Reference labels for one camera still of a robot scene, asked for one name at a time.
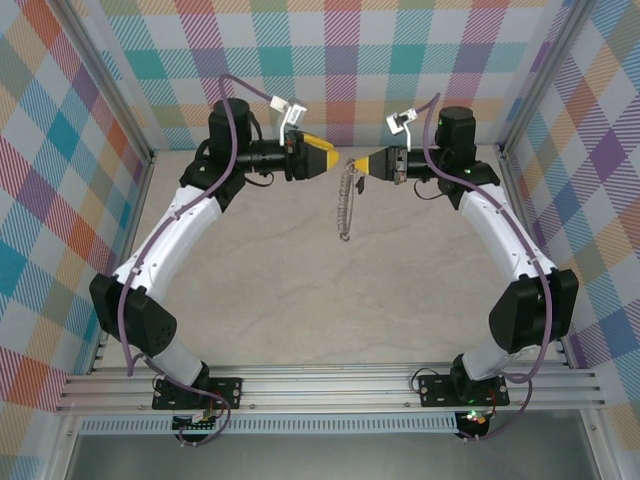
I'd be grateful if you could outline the metal band with split rings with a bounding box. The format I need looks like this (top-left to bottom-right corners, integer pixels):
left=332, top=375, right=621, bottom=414
left=333, top=158, right=365, bottom=245

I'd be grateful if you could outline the electronics board lit LED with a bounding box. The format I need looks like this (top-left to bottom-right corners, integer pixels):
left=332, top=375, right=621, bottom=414
left=459, top=407, right=494, bottom=431

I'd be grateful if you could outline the electronics board green terminal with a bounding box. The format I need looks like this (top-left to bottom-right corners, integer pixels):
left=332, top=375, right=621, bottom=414
left=172, top=412, right=221, bottom=434

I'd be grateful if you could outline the grey metal panel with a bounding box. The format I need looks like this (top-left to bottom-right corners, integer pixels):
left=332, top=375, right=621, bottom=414
left=64, top=432, right=601, bottom=480

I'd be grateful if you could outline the aluminium side rail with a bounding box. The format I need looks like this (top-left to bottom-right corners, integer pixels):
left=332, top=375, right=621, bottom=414
left=497, top=147, right=574, bottom=371
left=87, top=152, right=156, bottom=376

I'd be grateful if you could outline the aluminium corner post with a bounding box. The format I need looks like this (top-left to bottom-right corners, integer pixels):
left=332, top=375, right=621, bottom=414
left=59, top=0, right=156, bottom=161
left=497, top=0, right=581, bottom=156

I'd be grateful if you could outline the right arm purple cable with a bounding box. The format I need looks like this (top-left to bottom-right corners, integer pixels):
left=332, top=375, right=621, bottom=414
left=414, top=92, right=554, bottom=444

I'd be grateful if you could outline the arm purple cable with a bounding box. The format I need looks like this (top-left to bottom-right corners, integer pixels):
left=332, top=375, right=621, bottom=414
left=414, top=92, right=554, bottom=444
left=119, top=73, right=281, bottom=450

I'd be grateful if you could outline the wide aluminium base rail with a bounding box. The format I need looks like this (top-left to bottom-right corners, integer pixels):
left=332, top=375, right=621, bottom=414
left=54, top=367, right=606, bottom=414

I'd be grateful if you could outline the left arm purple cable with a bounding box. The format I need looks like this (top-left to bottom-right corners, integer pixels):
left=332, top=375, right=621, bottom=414
left=119, top=73, right=281, bottom=450

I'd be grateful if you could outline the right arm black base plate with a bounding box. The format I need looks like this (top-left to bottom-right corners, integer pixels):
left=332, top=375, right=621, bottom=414
left=417, top=372, right=510, bottom=409

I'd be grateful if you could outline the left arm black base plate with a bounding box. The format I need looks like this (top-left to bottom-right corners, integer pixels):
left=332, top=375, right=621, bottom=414
left=151, top=377, right=245, bottom=412

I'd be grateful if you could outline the white slotted cable duct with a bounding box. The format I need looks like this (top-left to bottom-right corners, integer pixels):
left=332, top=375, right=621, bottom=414
left=79, top=412, right=459, bottom=435

